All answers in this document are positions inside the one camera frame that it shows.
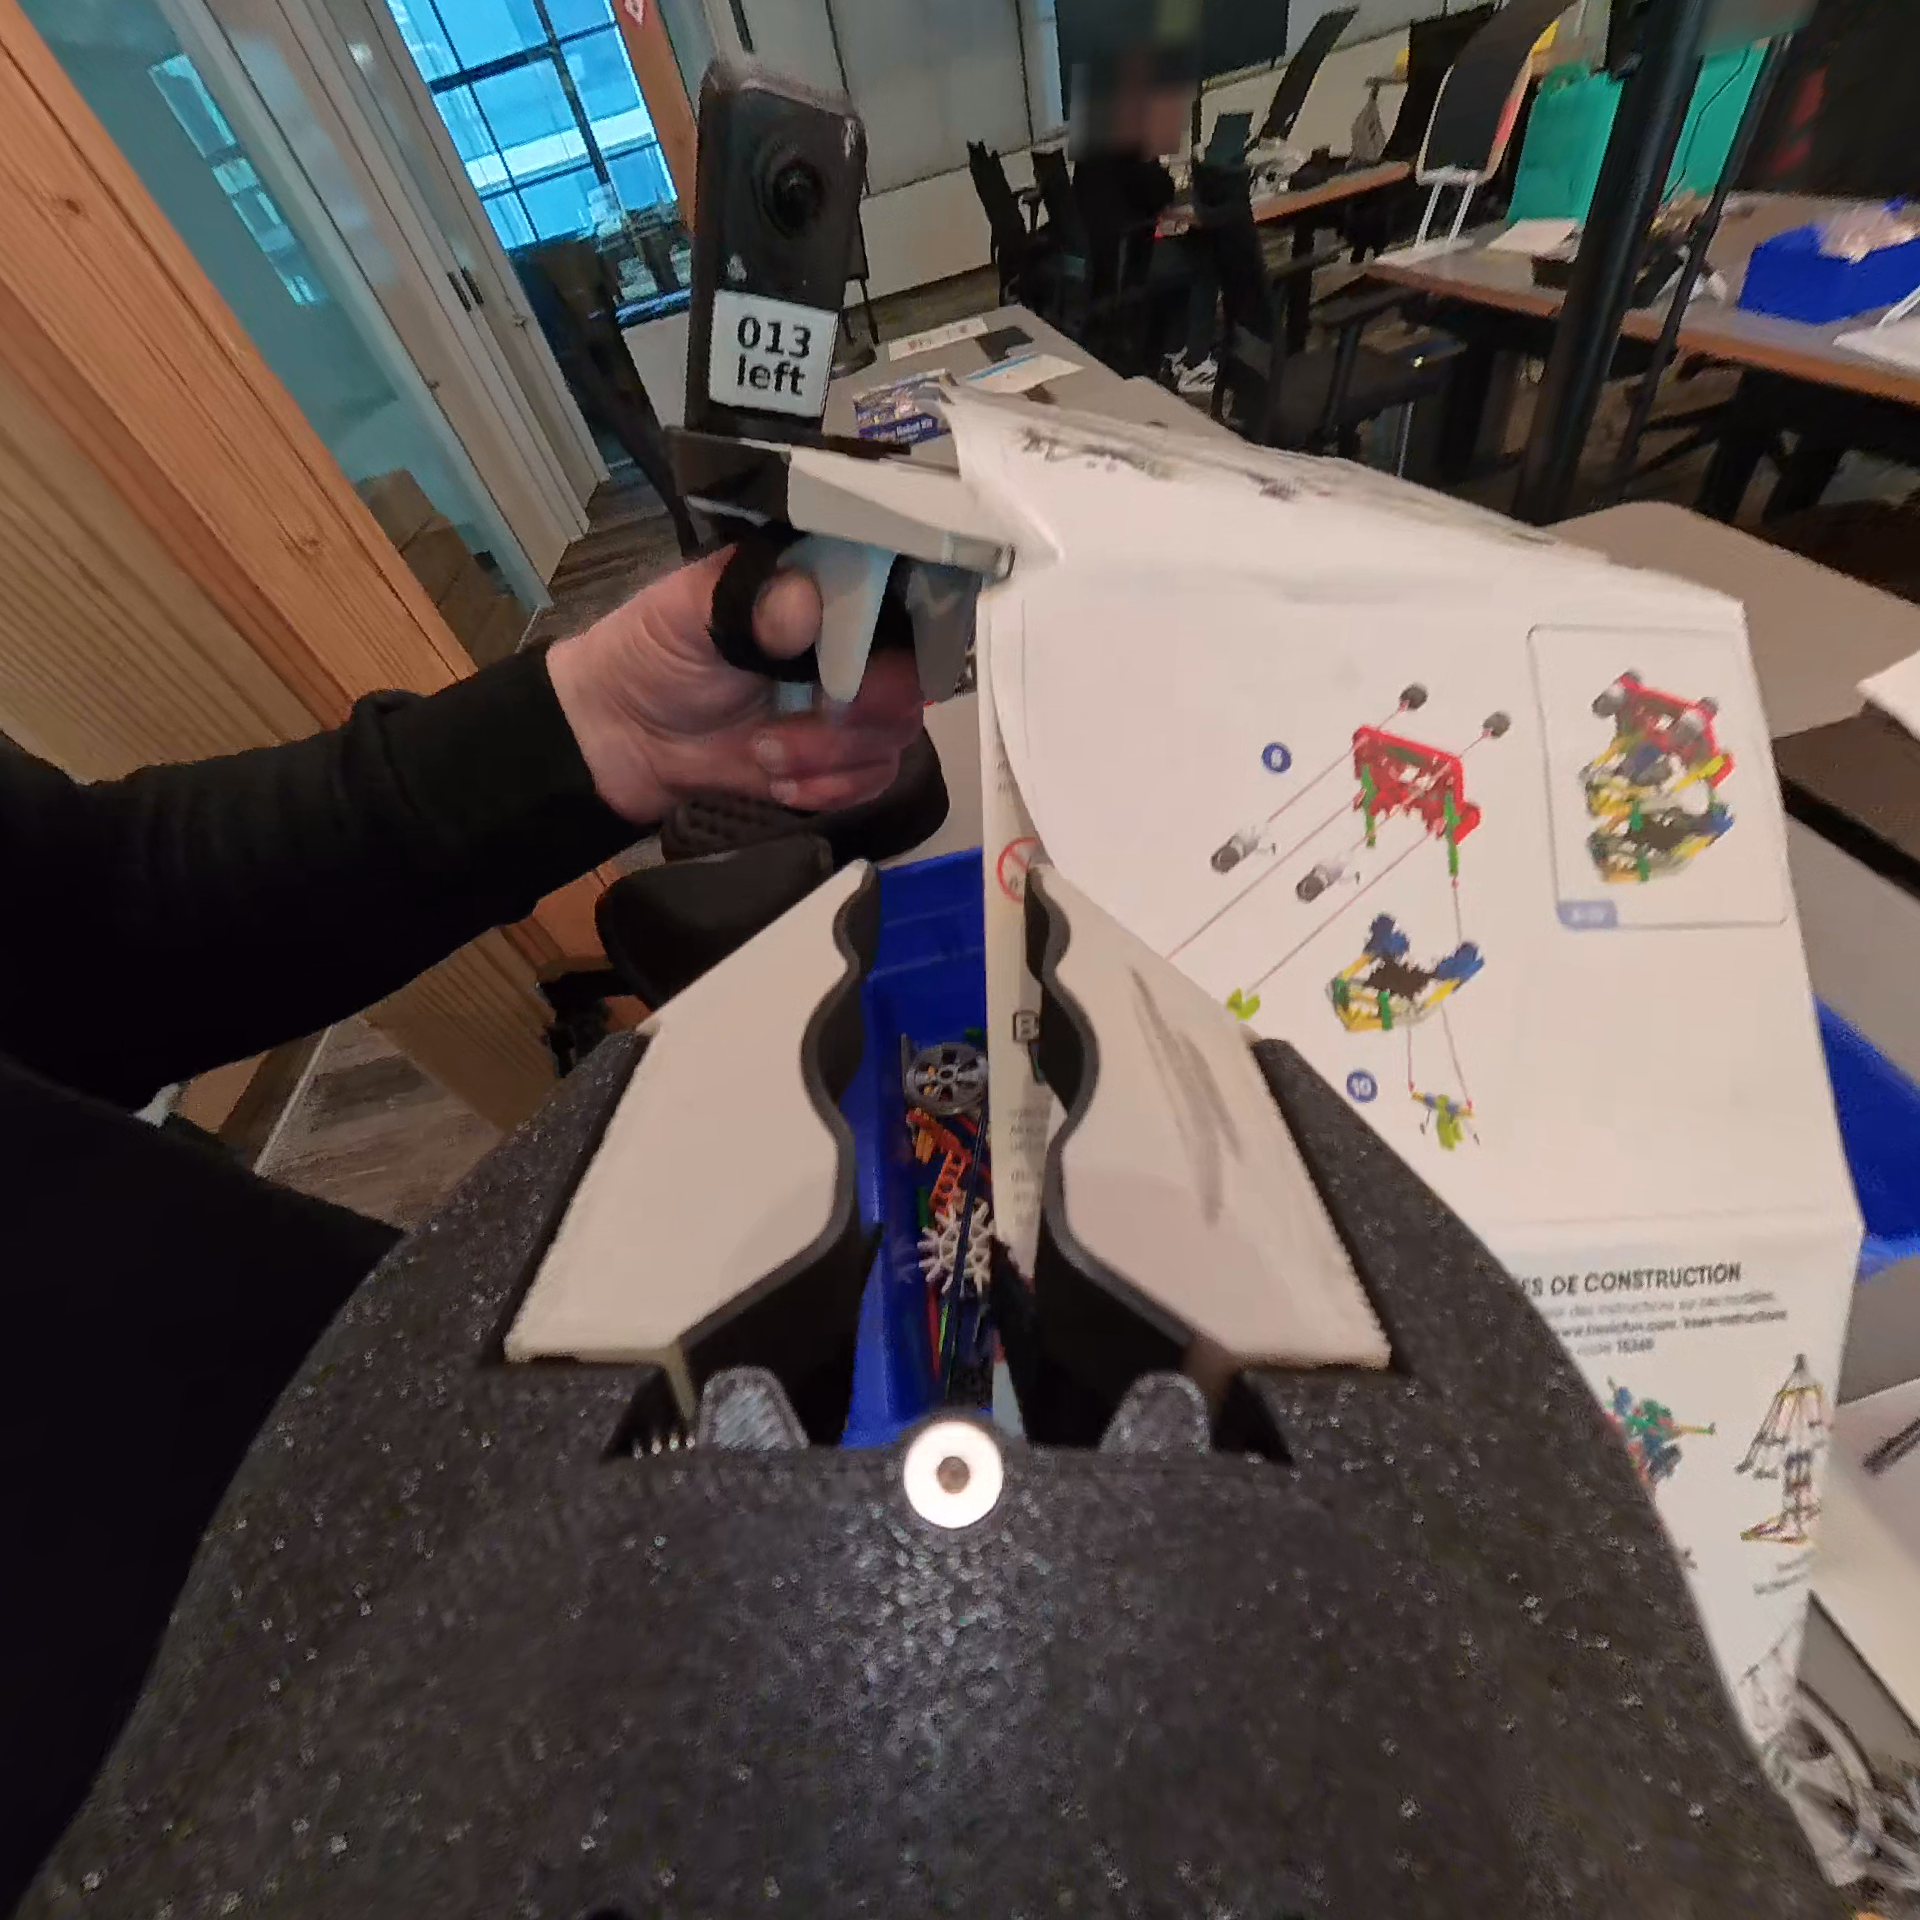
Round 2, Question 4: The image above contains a green bag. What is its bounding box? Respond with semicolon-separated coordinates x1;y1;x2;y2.
1507;42;1772;226

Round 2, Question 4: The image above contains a pile of building toy pieces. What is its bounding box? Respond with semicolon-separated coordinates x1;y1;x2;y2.
896;1026;998;1412

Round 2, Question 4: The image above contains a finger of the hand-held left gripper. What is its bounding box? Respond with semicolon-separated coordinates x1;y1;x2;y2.
784;448;1020;580

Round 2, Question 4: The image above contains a person's left forearm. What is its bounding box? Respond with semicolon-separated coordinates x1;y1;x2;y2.
0;644;605;1115

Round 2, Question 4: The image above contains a blue plastic bin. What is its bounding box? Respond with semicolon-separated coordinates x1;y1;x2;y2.
836;853;1920;1444
1739;222;1920;325

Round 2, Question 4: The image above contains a toy instruction sheet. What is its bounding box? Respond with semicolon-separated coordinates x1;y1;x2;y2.
937;382;1869;1765

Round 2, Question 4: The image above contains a black pole stand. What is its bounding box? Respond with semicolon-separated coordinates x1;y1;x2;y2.
1516;0;1715;519

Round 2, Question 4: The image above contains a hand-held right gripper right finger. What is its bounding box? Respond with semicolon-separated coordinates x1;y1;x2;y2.
1020;866;1392;1444

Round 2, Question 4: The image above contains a white paper sheet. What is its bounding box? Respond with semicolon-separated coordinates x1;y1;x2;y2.
1807;1380;1920;1652

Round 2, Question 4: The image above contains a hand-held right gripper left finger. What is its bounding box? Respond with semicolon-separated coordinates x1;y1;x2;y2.
503;859;887;1444

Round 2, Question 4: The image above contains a dark board on white easel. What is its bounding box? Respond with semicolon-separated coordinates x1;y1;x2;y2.
1411;0;1577;250

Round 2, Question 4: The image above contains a wooden table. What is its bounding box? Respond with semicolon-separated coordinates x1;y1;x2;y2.
1364;188;1920;519

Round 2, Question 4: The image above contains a person's left hand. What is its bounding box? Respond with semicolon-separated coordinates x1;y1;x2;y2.
545;570;933;827

